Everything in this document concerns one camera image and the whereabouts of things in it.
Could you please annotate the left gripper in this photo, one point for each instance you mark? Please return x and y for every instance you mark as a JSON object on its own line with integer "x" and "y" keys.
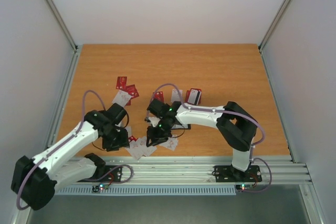
{"x": 123, "y": 142}

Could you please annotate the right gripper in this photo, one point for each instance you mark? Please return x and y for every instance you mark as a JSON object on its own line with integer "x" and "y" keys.
{"x": 156, "y": 135}

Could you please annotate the black leather card holder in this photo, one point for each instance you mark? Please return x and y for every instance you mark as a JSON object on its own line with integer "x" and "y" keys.
{"x": 181, "y": 127}

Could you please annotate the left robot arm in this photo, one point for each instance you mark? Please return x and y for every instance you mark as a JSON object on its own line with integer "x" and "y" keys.
{"x": 36, "y": 180}

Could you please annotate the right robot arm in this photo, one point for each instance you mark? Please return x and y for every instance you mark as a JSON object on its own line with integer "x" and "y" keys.
{"x": 236, "y": 126}

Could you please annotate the red card under pile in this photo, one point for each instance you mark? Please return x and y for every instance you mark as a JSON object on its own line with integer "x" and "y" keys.
{"x": 132, "y": 139}

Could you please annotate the white floral cards near holder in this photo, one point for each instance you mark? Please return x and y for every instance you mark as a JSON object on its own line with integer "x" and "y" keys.
{"x": 171, "y": 143}

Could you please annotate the white floral card front left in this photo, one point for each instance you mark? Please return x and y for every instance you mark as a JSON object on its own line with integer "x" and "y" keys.
{"x": 128, "y": 129}

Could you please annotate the white floral card pile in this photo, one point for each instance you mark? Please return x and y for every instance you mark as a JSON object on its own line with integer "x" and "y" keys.
{"x": 138, "y": 149}

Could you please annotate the red card centre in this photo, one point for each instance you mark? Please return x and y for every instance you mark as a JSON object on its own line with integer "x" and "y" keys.
{"x": 159, "y": 96}

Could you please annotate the white floral card centre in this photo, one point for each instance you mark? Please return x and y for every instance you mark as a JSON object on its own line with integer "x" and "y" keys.
{"x": 176, "y": 95}

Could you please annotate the red card with white card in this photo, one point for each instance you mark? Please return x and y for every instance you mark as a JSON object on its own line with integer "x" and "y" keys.
{"x": 193, "y": 96}

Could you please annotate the red card far left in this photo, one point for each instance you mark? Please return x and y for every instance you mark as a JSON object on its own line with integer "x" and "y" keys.
{"x": 121, "y": 83}

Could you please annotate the left controller board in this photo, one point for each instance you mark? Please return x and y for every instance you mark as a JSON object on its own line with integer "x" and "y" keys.
{"x": 99, "y": 188}

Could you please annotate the controller board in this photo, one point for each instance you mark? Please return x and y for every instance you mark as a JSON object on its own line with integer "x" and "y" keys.
{"x": 99, "y": 188}
{"x": 245, "y": 187}

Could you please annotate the right controller board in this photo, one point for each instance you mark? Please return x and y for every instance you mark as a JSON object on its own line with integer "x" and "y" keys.
{"x": 245, "y": 187}

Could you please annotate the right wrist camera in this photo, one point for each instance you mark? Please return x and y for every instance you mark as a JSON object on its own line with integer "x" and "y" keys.
{"x": 152, "y": 120}

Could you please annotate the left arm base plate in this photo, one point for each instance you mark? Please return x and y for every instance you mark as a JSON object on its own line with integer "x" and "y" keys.
{"x": 106, "y": 174}

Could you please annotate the grey slotted cable duct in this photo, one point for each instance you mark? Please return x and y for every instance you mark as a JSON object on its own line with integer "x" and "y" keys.
{"x": 154, "y": 190}

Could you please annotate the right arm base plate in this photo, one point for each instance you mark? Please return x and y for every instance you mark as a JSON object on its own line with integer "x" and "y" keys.
{"x": 226, "y": 174}

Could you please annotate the left frame post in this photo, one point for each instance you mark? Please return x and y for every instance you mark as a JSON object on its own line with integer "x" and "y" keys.
{"x": 54, "y": 10}

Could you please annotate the frame post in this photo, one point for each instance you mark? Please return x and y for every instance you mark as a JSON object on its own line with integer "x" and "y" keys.
{"x": 54, "y": 10}
{"x": 275, "y": 22}

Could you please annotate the right frame post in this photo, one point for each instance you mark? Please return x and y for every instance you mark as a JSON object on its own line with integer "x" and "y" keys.
{"x": 275, "y": 22}

